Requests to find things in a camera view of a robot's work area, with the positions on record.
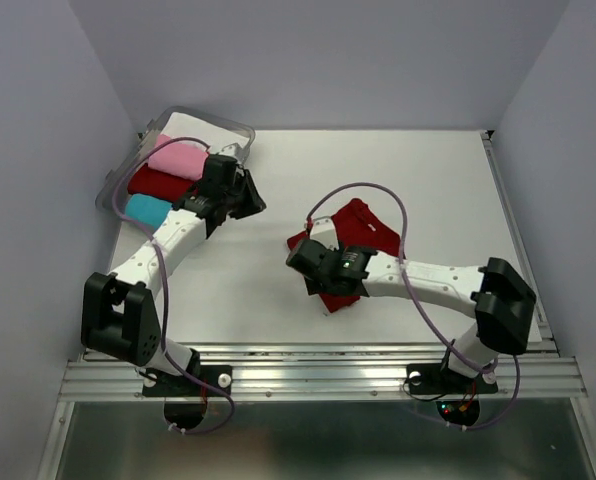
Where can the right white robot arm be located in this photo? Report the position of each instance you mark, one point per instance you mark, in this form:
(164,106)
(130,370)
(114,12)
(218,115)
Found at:
(495,296)

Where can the clear plastic storage bin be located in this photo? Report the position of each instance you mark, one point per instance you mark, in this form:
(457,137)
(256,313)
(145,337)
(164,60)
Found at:
(116,181)

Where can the rolled pink t shirt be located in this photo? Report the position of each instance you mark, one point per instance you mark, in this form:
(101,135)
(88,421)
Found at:
(183,159)

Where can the rolled dark red t shirt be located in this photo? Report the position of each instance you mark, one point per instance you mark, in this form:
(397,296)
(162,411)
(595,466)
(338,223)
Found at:
(160,185)

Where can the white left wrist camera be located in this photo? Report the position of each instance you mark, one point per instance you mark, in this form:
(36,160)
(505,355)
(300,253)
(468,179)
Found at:
(233,150)

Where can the rolled white t shirt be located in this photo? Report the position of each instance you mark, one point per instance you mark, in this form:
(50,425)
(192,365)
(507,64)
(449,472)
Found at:
(216,132)

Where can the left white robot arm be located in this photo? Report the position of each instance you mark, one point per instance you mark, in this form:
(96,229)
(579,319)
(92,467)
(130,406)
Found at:
(120,317)

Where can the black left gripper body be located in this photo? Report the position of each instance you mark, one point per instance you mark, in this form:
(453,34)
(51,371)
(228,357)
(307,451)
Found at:
(227,195)

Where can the rolled cyan t shirt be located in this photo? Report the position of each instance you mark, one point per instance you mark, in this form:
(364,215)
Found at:
(147,210)

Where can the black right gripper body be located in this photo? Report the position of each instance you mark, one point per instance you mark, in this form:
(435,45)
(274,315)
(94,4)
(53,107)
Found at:
(314,285)

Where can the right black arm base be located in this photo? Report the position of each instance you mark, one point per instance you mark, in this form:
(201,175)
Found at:
(433,379)

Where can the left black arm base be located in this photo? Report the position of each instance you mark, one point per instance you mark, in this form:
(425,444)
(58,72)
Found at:
(158,384)

